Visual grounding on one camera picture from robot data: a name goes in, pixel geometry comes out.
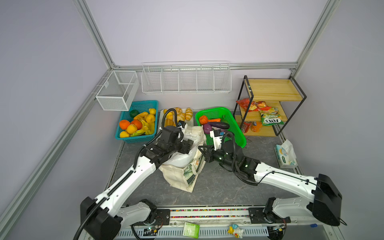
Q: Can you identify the white plastic grocery bag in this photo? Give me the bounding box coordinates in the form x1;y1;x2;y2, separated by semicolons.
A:
165;132;202;168

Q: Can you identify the beige canvas tote bag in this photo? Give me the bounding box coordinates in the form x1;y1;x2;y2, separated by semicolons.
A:
159;126;206;193

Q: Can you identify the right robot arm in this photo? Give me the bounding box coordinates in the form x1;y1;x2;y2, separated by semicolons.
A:
198;132;346;227

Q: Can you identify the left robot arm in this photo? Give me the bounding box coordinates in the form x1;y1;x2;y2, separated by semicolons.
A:
74;126;193;240

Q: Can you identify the purple toy onion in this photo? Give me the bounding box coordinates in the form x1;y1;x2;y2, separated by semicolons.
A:
203;124;213;135

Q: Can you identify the toy croissant bread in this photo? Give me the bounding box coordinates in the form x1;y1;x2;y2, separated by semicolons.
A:
177;113;186;122

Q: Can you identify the white plastic tray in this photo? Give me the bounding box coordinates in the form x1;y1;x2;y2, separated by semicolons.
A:
158;107;195;128

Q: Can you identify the dark toy eggplant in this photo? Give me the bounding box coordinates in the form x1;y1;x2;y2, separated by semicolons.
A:
208;122;230;130

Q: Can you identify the orange toy pepper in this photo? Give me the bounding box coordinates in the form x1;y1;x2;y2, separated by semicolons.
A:
199;115;209;125

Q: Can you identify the toy banana bunch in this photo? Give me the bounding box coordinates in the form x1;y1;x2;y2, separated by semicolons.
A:
130;112;156;137

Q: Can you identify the red soda can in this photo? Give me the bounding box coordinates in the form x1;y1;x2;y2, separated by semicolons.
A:
241;121;252;134

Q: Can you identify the toy orange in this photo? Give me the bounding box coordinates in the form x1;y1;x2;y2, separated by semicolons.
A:
119;120;131;131
131;120;143;130

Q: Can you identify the orange drink bottle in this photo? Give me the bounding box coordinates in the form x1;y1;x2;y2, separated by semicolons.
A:
251;121;263;133

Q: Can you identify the green plastic basket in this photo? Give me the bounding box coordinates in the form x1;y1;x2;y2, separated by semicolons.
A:
195;107;247;148

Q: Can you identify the yellow toy apple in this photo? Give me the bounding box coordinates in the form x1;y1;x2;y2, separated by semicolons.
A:
126;124;138;135

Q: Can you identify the green toy lime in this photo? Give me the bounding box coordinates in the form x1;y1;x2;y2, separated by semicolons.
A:
129;110;140;119

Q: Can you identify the yellow toy lemon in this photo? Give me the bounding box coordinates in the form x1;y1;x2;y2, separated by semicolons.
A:
119;131;130;139

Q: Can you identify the green Fox's candy bag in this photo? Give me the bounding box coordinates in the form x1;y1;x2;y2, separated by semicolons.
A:
260;107;284;126

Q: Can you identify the tissue pack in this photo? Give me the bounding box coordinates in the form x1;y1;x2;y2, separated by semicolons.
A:
274;140;298;169

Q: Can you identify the red snack bag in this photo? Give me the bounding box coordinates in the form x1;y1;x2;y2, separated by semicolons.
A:
236;99;271;112

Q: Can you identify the yellow white toy figure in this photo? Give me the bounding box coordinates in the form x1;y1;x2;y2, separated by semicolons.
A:
228;224;244;239

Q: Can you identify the green small box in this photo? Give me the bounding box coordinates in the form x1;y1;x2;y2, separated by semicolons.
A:
182;222;200;239

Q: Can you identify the wooden black-frame shelf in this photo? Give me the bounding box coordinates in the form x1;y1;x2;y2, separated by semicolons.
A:
233;76;307;137

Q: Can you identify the long white wire basket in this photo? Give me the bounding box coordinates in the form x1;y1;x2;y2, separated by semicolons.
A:
141;61;232;94

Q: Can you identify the small white wire basket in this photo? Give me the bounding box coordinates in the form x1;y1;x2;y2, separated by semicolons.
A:
96;70;140;112

